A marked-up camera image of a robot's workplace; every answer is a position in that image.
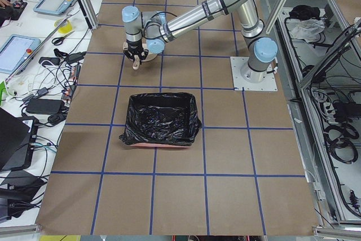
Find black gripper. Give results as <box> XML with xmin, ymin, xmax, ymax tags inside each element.
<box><xmin>123</xmin><ymin>41</ymin><xmax>148</xmax><ymax>64</ymax></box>

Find beige plastic dustpan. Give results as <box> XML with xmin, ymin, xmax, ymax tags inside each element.
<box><xmin>122</xmin><ymin>42</ymin><xmax>157</xmax><ymax>70</ymax></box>

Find person forearm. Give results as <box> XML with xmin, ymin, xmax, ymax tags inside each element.
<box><xmin>0</xmin><ymin>0</ymin><xmax>12</xmax><ymax>7</ymax></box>

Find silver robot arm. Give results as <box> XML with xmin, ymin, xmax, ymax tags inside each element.
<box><xmin>122</xmin><ymin>0</ymin><xmax>278</xmax><ymax>84</ymax></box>

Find black trash bag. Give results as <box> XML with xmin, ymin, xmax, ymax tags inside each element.
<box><xmin>119</xmin><ymin>92</ymin><xmax>202</xmax><ymax>147</ymax></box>

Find pink bin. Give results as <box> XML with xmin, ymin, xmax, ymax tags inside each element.
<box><xmin>131</xmin><ymin>143</ymin><xmax>190</xmax><ymax>148</ymax></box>

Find yellow tape roll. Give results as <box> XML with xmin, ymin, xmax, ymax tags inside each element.
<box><xmin>54</xmin><ymin>19</ymin><xmax>73</xmax><ymax>34</ymax></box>

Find upper blue teach pendant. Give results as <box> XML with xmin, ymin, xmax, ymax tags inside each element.
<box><xmin>33</xmin><ymin>0</ymin><xmax>76</xmax><ymax>15</ymax></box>

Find blue teach pendant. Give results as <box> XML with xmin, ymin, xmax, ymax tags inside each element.
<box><xmin>1</xmin><ymin>34</ymin><xmax>41</xmax><ymax>74</ymax></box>
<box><xmin>33</xmin><ymin>0</ymin><xmax>76</xmax><ymax>15</ymax></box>

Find black power adapter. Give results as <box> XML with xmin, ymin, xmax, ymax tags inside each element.
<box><xmin>26</xmin><ymin>99</ymin><xmax>65</xmax><ymax>115</ymax></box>

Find lower blue teach pendant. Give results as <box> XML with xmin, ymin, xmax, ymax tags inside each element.
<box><xmin>1</xmin><ymin>34</ymin><xmax>41</xmax><ymax>74</ymax></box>

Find white crumpled cloth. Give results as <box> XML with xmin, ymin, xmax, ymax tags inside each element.
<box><xmin>290</xmin><ymin>19</ymin><xmax>325</xmax><ymax>43</ymax></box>

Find black computer box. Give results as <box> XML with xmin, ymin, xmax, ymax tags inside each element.
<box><xmin>1</xmin><ymin>109</ymin><xmax>39</xmax><ymax>172</ymax></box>

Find black handled scissors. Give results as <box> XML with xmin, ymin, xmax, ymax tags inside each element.
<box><xmin>51</xmin><ymin>31</ymin><xmax>74</xmax><ymax>46</ymax></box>

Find aluminium frame rail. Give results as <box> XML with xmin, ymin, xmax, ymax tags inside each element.
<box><xmin>5</xmin><ymin>17</ymin><xmax>70</xmax><ymax>82</ymax></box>

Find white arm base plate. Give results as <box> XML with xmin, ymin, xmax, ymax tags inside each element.
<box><xmin>230</xmin><ymin>56</ymin><xmax>278</xmax><ymax>92</ymax></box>

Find black cable bundle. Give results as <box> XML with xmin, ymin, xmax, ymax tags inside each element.
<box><xmin>323</xmin><ymin>124</ymin><xmax>360</xmax><ymax>165</ymax></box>

